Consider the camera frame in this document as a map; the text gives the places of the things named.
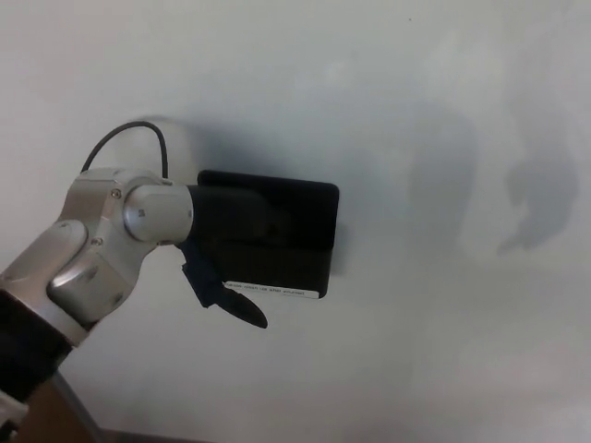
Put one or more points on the white magnetic whiteboard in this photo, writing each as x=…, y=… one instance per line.
x=415, y=323

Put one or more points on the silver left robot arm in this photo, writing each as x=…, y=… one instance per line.
x=92, y=240

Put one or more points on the grey aluminium whiteboard frame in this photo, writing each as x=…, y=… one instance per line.
x=76, y=406

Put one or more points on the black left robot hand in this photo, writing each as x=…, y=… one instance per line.
x=226, y=217

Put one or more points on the white printed label sticker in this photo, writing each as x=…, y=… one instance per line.
x=286, y=290

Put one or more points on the black magnetic marker holder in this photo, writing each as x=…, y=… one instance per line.
x=305, y=231

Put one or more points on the brown wooden panel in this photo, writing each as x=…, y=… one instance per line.
x=51, y=415

